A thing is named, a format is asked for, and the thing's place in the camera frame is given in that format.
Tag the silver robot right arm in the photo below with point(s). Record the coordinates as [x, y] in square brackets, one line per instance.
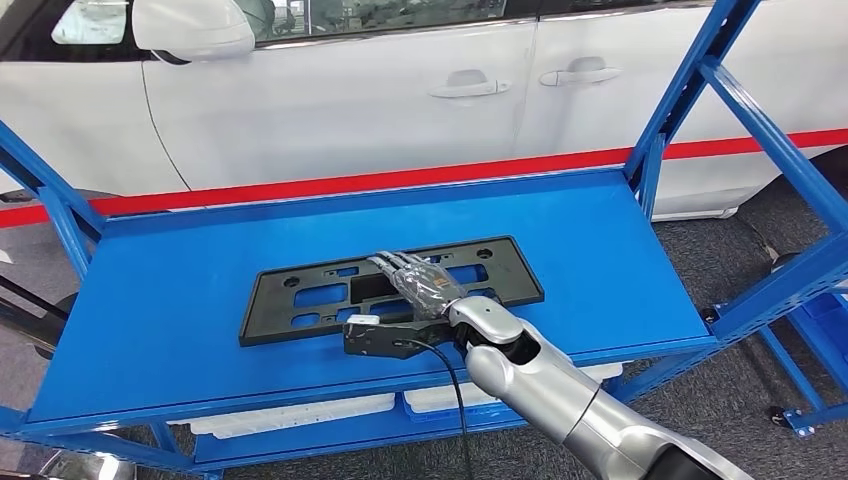
[550, 391]

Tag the white plastic bin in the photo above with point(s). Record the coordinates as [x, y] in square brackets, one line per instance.
[285, 417]
[437, 397]

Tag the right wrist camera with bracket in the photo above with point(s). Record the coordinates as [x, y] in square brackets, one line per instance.
[378, 338]

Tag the white car with red stripe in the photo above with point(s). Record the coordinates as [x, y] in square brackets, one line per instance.
[331, 112]

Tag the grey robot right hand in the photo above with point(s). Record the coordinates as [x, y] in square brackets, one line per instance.
[424, 285]

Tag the blue metal shelf rack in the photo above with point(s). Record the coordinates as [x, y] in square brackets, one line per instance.
[166, 318]

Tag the chrome stanchion pole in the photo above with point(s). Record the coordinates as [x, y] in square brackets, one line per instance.
[26, 324]

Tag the black plastic plate part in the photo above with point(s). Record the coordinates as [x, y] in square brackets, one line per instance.
[265, 305]

